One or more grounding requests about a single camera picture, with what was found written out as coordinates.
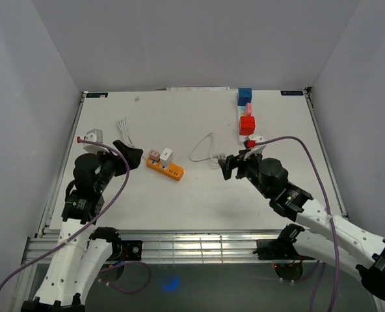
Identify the red cube socket adapter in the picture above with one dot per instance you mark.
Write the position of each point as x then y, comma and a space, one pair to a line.
247, 125

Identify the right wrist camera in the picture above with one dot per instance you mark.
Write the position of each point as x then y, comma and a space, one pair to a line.
253, 145

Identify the white multicolour power strip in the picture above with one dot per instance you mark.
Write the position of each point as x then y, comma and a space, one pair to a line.
214, 157

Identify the white plug adapter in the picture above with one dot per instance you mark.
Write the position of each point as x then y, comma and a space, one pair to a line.
166, 157

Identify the right corner label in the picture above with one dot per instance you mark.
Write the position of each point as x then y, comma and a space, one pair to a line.
292, 93

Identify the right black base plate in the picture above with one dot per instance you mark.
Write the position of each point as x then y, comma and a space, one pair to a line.
271, 250

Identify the blue cube socket adapter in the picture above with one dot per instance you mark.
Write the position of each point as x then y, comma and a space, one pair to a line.
244, 96

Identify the corner label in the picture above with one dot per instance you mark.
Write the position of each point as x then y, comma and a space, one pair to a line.
97, 95
292, 93

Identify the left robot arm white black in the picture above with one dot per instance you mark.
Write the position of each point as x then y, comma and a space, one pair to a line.
83, 247

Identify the left corner label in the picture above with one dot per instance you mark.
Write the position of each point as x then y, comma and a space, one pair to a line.
97, 95

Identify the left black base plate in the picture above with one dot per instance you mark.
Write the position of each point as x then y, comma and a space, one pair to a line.
126, 250

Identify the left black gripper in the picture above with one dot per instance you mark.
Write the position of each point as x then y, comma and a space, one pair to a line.
132, 155

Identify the orange power strip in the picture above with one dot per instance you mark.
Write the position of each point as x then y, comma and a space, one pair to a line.
172, 171

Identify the aluminium frame rail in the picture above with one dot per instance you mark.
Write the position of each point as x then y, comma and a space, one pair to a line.
178, 248

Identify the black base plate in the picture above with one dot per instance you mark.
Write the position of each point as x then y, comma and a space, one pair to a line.
126, 250
271, 250

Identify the rose gold plug adapter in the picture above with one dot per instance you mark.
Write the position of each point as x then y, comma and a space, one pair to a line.
154, 155

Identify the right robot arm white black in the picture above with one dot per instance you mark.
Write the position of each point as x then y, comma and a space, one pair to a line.
326, 237

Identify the pink plug adapter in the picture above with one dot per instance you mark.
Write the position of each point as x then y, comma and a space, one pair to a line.
248, 109

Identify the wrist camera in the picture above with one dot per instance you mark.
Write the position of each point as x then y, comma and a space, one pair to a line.
91, 141
253, 145

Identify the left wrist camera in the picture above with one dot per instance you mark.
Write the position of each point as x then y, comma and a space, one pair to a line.
91, 141

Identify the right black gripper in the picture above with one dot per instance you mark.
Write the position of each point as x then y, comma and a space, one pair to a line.
231, 162

